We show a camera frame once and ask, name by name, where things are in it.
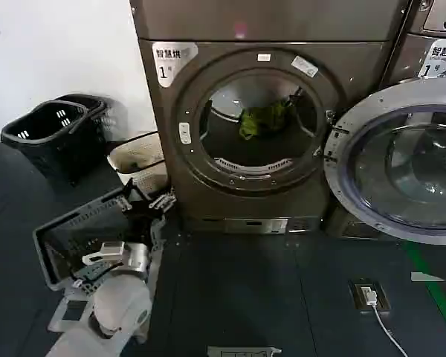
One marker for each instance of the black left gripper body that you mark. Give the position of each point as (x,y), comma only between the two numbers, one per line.
(141,223)

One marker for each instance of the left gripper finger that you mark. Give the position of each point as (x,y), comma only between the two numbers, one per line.
(164,201)
(134,195)

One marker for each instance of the grey plastic laundry basket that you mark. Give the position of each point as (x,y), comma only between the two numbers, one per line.
(96,215)

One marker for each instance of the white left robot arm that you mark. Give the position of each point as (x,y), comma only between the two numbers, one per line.
(122,301)

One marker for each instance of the white plastic laundry basket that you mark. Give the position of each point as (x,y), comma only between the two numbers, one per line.
(141,156)

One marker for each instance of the black plastic laundry basket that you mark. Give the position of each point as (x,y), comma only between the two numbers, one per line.
(48,148)
(108,111)

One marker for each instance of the grey dryer with open door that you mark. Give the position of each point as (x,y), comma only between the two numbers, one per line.
(267,208)

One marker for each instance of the green garment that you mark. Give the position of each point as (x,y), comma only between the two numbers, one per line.
(258,119)

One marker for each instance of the round glass dryer door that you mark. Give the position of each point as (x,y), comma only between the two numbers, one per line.
(342,156)

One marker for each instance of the white charger plug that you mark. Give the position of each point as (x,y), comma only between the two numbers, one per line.
(368,294)

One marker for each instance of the floor power socket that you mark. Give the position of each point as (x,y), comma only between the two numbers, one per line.
(383,297)

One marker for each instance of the pale floor tape piece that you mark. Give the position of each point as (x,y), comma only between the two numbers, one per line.
(425,276)

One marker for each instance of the green floor tape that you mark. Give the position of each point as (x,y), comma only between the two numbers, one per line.
(427,275)

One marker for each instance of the grey dryer with closed door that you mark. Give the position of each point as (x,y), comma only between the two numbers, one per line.
(405,52)

